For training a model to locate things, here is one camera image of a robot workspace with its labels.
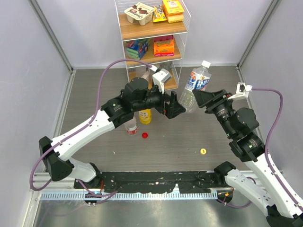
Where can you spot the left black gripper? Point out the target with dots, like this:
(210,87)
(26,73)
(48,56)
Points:
(173,109)

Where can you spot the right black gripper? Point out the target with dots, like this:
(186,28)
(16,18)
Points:
(206,99)

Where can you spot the clear blue-label water bottle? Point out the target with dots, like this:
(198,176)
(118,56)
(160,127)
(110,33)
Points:
(198,79)

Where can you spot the yellow honey pomelo drink bottle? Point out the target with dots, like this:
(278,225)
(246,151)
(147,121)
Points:
(145,116)

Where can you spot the white blue bottle cap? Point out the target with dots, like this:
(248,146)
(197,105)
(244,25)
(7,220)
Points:
(205,64)

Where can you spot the red bottle cap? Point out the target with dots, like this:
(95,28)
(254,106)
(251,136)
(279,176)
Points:
(145,135)

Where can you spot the clear red-label water bottle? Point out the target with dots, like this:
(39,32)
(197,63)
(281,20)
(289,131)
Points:
(131,126)

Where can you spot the yellow bottle cap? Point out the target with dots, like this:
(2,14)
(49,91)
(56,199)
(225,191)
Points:
(202,151)

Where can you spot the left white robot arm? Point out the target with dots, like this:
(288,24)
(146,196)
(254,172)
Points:
(136,96)

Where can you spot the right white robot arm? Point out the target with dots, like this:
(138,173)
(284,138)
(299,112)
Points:
(281,205)

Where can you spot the white red small box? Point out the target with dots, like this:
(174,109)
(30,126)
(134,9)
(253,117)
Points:
(146,76)

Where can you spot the clear glass jar on shelf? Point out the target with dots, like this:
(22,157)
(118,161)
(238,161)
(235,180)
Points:
(166,65)

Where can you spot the orange snack box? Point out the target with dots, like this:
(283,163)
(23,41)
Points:
(163,46)

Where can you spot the blue green box stack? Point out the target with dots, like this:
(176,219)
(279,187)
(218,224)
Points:
(136,49)

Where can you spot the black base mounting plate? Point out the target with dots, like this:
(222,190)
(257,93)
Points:
(159,182)

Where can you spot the yellow sponge pack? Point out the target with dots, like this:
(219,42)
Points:
(173,11)

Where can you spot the yellow M&M candy bag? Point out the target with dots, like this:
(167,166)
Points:
(158,14)

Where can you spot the chocolate pudding cup pack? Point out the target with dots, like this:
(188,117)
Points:
(139,12)

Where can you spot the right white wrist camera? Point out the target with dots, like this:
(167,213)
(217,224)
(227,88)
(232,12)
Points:
(242,92)

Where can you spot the white wire shelf rack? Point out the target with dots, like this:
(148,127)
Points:
(133,31)

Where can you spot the slotted aluminium cable rail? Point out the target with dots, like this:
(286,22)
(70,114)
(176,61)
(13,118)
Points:
(82,195)

